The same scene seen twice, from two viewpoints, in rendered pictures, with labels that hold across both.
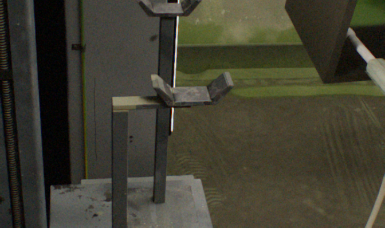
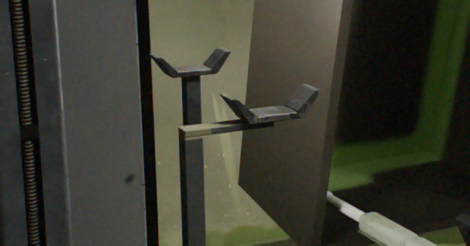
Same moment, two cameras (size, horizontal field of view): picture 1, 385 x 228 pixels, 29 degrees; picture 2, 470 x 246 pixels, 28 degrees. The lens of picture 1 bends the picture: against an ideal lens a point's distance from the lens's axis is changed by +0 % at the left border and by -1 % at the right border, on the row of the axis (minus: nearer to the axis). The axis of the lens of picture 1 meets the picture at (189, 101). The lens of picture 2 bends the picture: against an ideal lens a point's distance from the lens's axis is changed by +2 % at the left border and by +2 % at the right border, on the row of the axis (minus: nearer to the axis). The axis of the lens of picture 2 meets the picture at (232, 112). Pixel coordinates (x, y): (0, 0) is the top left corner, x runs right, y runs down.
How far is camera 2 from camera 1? 28 cm
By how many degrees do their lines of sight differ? 21
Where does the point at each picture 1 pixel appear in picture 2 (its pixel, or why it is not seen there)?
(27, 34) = (56, 73)
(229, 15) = (161, 223)
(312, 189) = not seen: outside the picture
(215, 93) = (300, 104)
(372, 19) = (343, 182)
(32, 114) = (64, 186)
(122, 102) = (194, 128)
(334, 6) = (306, 156)
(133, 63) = (107, 216)
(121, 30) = (88, 173)
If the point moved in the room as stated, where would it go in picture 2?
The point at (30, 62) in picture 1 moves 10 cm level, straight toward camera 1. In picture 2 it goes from (60, 111) to (98, 140)
